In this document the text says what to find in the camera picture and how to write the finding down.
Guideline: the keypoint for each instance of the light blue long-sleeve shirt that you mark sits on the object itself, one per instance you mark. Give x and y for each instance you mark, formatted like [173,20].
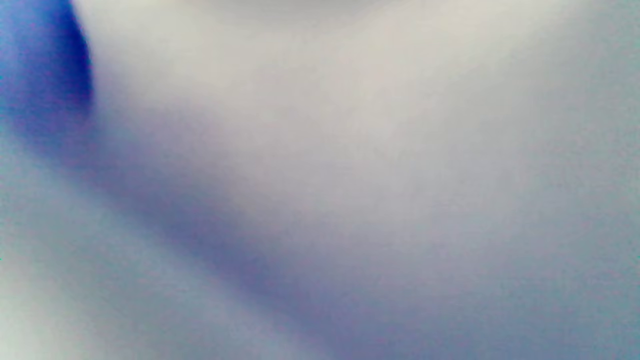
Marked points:
[45,65]

